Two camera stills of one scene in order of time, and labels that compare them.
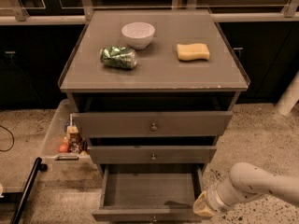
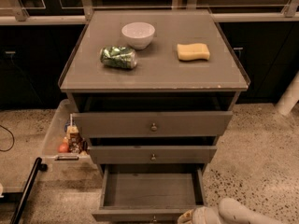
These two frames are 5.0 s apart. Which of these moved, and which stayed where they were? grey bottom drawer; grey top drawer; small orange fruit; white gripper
Moved: white gripper
Stayed: small orange fruit; grey top drawer; grey bottom drawer
